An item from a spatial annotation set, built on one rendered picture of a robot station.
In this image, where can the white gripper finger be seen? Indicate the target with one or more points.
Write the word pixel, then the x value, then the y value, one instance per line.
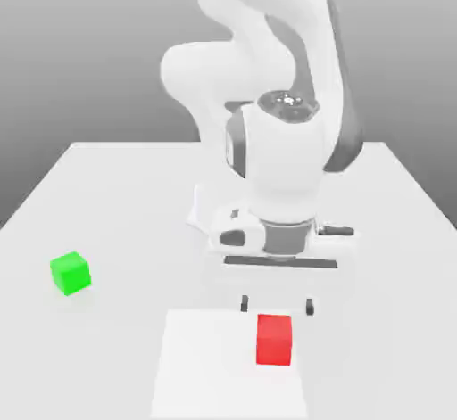
pixel 244 303
pixel 309 306

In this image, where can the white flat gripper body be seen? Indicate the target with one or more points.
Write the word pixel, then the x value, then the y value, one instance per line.
pixel 280 262

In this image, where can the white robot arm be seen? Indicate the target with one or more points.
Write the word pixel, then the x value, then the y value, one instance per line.
pixel 278 149

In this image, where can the small red cube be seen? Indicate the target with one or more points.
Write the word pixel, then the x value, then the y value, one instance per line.
pixel 273 341

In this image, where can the small green cube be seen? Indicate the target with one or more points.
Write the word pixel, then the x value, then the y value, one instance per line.
pixel 70 273

